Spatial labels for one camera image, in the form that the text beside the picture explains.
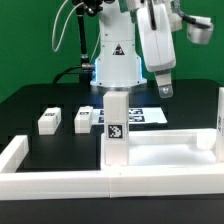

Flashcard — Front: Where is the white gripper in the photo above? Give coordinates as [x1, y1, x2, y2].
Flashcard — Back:
[136, 0, 176, 98]

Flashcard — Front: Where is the white desk tabletop tray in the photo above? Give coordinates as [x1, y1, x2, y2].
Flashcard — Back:
[100, 128, 224, 173]

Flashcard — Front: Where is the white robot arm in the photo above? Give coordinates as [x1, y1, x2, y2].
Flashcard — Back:
[91, 0, 214, 98]

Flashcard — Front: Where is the marker tag sheet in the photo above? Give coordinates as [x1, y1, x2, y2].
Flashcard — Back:
[92, 107, 167, 125]

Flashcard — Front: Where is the white front fence bar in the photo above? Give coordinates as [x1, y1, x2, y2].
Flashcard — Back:
[0, 165, 224, 201]

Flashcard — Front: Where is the white fence bar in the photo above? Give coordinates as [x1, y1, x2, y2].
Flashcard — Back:
[0, 135, 29, 174]
[0, 165, 224, 201]

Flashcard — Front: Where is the white left fence bar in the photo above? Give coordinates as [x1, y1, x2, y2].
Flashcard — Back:
[0, 135, 29, 174]

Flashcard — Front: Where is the black cable on table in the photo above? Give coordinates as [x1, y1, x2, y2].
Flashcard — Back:
[52, 65, 91, 84]

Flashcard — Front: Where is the white cable loop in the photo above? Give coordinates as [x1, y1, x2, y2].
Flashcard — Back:
[51, 0, 101, 55]

